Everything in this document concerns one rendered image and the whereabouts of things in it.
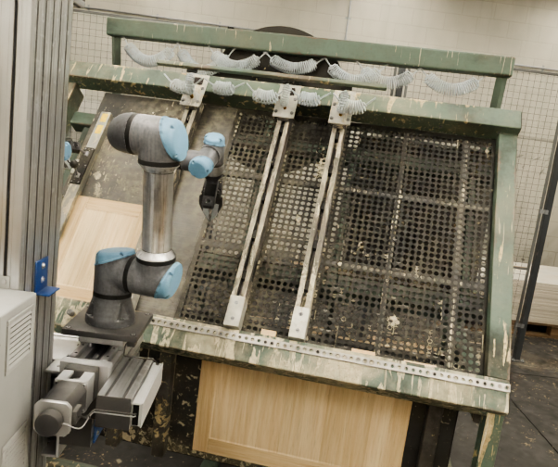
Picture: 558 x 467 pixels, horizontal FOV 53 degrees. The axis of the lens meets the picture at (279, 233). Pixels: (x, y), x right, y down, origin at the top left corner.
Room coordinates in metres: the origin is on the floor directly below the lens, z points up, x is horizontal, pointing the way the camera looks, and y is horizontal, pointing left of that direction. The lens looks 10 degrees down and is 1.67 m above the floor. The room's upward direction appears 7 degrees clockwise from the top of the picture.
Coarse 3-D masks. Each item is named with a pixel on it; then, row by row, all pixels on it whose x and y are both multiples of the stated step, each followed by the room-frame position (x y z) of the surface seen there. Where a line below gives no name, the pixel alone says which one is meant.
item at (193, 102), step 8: (192, 72) 2.64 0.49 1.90; (192, 80) 2.65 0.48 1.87; (200, 88) 2.74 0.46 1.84; (184, 96) 2.72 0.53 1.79; (192, 96) 2.70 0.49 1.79; (200, 96) 2.71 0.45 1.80; (184, 104) 2.69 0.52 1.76; (192, 104) 2.69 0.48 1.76; (200, 104) 2.76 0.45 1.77; (184, 112) 2.71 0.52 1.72; (192, 112) 2.71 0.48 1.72; (200, 112) 2.77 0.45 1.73; (184, 120) 2.68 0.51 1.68; (192, 120) 2.68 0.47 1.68; (192, 128) 2.67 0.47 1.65; (192, 136) 2.68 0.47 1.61; (176, 176) 2.53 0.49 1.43; (176, 184) 2.54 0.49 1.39; (136, 248) 2.29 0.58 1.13; (136, 296) 2.20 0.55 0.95; (136, 304) 2.21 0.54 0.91
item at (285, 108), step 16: (288, 80) 2.56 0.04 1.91; (288, 96) 2.55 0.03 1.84; (288, 112) 2.63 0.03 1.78; (288, 128) 2.64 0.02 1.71; (272, 144) 2.57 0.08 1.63; (272, 160) 2.52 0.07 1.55; (272, 176) 2.47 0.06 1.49; (272, 192) 2.42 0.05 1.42; (256, 208) 2.37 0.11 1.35; (256, 224) 2.36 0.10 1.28; (256, 240) 2.28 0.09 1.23; (256, 256) 2.25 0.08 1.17; (240, 272) 2.20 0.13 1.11; (240, 288) 2.19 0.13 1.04; (240, 304) 2.12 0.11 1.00; (224, 320) 2.08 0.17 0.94; (240, 320) 2.09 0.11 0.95
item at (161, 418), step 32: (160, 352) 2.28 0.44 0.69; (384, 352) 2.61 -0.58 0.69; (416, 352) 2.62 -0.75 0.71; (192, 384) 2.31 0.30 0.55; (160, 416) 2.27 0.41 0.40; (192, 416) 2.31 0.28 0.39; (416, 416) 2.15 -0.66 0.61; (448, 416) 2.13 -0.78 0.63; (480, 416) 1.97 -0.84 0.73; (160, 448) 2.27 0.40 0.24; (416, 448) 2.15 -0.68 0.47; (448, 448) 2.13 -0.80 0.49; (480, 448) 1.89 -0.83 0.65
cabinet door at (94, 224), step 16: (80, 208) 2.48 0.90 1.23; (96, 208) 2.48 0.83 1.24; (112, 208) 2.47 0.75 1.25; (128, 208) 2.47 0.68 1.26; (80, 224) 2.44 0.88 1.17; (96, 224) 2.43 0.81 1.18; (112, 224) 2.43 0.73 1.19; (128, 224) 2.42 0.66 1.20; (64, 240) 2.39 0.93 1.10; (80, 240) 2.39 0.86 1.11; (96, 240) 2.38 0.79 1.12; (112, 240) 2.38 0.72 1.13; (128, 240) 2.38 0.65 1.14; (64, 256) 2.34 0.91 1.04; (80, 256) 2.34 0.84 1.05; (64, 272) 2.30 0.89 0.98; (80, 272) 2.30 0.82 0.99; (64, 288) 2.25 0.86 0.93; (80, 288) 2.25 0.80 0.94
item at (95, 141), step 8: (104, 112) 2.78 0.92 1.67; (104, 128) 2.72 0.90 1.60; (96, 136) 2.69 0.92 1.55; (104, 136) 2.73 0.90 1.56; (88, 144) 2.67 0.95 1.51; (96, 144) 2.67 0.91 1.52; (96, 152) 2.67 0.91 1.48; (88, 168) 2.60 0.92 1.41; (88, 176) 2.60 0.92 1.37; (72, 184) 2.54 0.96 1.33; (80, 184) 2.54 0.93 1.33; (72, 192) 2.51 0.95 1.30; (80, 192) 2.54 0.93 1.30; (64, 200) 2.49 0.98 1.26; (72, 200) 2.49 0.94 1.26; (64, 208) 2.46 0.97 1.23; (64, 216) 2.44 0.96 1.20; (64, 224) 2.43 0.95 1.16
